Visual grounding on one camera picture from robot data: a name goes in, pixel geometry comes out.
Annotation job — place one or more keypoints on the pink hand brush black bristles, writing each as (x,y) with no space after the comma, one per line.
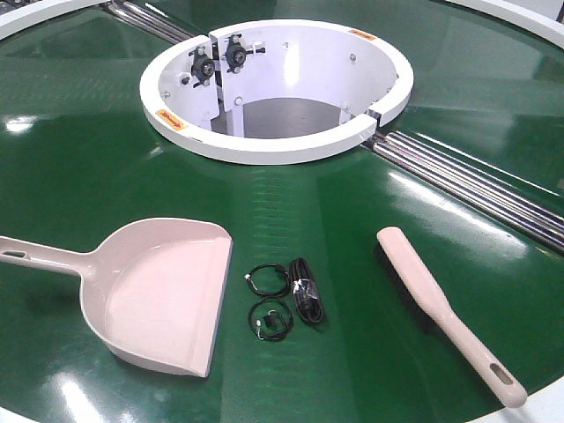
(423,297)

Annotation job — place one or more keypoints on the white central conveyor ring housing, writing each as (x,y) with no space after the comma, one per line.
(364,77)

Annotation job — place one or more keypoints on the pink plastic dustpan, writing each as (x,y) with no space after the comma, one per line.
(152,291)

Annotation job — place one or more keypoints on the chrome rollers right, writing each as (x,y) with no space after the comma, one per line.
(471,185)

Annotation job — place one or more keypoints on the green conveyor belt surface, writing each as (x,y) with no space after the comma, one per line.
(311,329)

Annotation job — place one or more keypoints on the white rim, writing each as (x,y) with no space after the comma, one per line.
(541,18)
(26,16)

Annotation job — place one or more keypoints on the chrome rollers top left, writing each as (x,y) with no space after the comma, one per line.
(147,20)

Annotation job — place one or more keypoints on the white outer rim top right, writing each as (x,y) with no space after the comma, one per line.
(541,18)

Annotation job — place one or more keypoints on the left black bearing mount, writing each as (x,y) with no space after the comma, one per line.
(203,67)

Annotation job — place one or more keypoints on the black bearing mount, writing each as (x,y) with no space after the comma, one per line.
(237,52)
(203,67)

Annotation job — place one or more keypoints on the right black bearing mount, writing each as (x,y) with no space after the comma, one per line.
(237,52)

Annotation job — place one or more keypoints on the chrome rollers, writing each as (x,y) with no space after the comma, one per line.
(147,20)
(471,185)

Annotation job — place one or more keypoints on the white outer rim top left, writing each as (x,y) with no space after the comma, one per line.
(26,16)

